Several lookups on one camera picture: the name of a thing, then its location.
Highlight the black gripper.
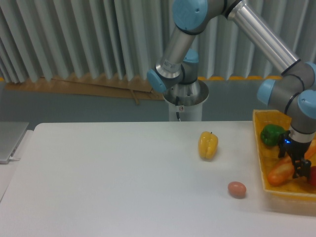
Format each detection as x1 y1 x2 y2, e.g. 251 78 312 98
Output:
277 130 311 179

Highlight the baguette bread loaf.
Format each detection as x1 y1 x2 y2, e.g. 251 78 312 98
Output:
267 139 316 187

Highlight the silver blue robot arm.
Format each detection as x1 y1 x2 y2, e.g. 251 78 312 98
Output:
147 0 316 179

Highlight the red bell pepper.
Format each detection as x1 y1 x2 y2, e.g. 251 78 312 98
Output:
308 166 316 186

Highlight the yellow woven basket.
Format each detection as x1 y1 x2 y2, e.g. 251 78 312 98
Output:
253 110 316 201

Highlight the green bell pepper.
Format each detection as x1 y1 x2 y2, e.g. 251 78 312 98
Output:
260 124 285 146

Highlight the brown egg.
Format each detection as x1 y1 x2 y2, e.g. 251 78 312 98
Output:
228 181 247 198

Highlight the yellow bell pepper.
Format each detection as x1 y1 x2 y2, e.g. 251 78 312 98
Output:
198 131 218 159

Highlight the brown cardboard sheet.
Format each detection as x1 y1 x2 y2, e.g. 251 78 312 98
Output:
5 76 163 105

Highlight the silver laptop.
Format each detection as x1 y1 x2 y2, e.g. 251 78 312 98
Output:
0 121 29 164

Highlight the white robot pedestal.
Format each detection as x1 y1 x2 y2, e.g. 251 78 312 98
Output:
163 80 209 121

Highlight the black base cable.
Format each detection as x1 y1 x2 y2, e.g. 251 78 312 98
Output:
175 96 182 122

